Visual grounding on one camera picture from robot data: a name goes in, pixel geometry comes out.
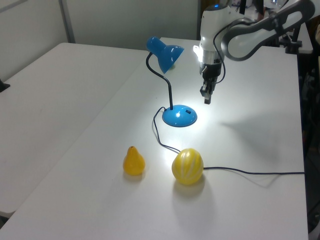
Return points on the blue desk lamp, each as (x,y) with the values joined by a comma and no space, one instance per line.
(179,116)

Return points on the yellow striped melon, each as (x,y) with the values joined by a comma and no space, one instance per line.
(187,166)

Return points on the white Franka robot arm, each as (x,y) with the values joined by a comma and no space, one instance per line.
(246,37)

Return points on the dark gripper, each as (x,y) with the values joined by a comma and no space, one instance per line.
(212,70)

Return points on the yellow pear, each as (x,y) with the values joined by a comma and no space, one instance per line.
(134,162)

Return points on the black table clamp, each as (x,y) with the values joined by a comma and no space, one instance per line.
(293,47)

